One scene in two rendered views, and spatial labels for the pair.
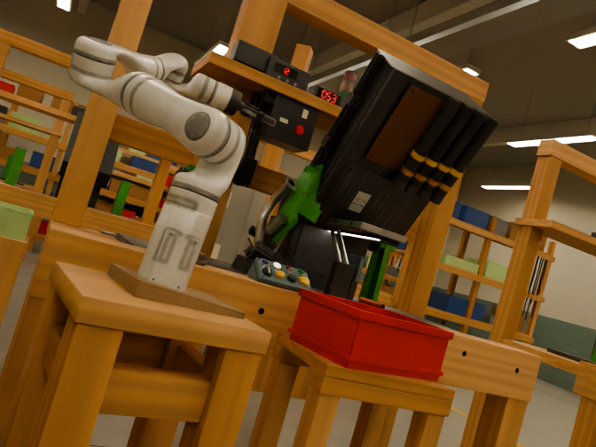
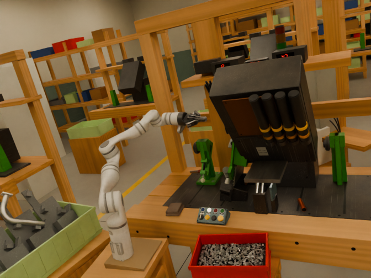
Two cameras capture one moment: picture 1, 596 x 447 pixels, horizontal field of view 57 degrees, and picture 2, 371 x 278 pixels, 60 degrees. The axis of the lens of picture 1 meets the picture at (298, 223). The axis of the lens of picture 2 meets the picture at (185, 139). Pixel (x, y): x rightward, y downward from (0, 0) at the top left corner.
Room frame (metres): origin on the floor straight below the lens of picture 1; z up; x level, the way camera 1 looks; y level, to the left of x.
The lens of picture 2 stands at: (0.55, -1.10, 1.79)
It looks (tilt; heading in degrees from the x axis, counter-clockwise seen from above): 18 degrees down; 54
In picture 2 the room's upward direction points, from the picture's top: 13 degrees counter-clockwise
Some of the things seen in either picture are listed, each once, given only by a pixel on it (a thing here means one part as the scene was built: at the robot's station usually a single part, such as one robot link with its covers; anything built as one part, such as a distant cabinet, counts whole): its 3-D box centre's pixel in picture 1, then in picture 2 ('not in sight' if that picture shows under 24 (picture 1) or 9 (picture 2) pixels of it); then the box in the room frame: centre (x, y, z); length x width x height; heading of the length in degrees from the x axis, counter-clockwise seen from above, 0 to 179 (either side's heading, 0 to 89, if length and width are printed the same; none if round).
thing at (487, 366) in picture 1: (328, 327); (254, 233); (1.51, -0.16, 0.82); 1.50 x 0.14 x 0.15; 114
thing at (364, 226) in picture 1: (349, 229); (270, 163); (1.71, -0.16, 1.11); 0.39 x 0.16 x 0.03; 24
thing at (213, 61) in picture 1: (314, 112); (260, 70); (2.00, 0.06, 1.52); 0.90 x 0.25 x 0.04; 114
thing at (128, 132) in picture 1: (280, 186); (271, 113); (2.10, 0.10, 1.23); 1.30 x 0.05 x 0.09; 114
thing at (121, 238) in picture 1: (294, 286); (265, 192); (1.77, -0.05, 0.89); 1.10 x 0.42 x 0.02; 114
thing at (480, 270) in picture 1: (461, 293); not in sight; (7.30, -2.37, 1.14); 2.45 x 0.55 x 2.28; 115
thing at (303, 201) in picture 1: (307, 197); (240, 150); (1.68, -0.01, 1.17); 0.13 x 0.12 x 0.20; 114
